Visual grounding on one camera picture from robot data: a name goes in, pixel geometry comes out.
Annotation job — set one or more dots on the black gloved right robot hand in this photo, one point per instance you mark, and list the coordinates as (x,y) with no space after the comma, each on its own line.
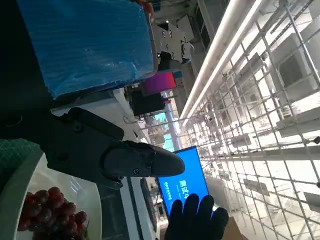
(195,222)

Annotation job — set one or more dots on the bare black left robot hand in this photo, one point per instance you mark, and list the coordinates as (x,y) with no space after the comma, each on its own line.
(75,50)

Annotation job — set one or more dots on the red toy grape bunch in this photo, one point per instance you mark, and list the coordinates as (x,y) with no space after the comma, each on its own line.
(50,212)

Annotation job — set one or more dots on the white square plate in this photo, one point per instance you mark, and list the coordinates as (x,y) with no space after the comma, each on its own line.
(85,200)

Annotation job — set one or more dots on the blue monitor screen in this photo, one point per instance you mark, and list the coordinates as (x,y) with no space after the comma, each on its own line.
(185,185)

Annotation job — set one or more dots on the black monitor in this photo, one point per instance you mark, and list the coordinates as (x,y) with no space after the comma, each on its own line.
(147,103)

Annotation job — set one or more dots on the magenta monitor screen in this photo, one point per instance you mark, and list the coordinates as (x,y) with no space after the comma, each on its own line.
(160,82)

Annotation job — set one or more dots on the green cutting mat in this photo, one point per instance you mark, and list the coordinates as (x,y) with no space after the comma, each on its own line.
(10,155)

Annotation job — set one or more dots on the white ceiling light strip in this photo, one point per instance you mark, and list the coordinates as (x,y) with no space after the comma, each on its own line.
(212,57)

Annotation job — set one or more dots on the white ceiling air unit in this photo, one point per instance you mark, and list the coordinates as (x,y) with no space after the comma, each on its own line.
(295,70)

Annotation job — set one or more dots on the white metal bracket machine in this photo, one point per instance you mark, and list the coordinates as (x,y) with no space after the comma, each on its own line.
(170,40)

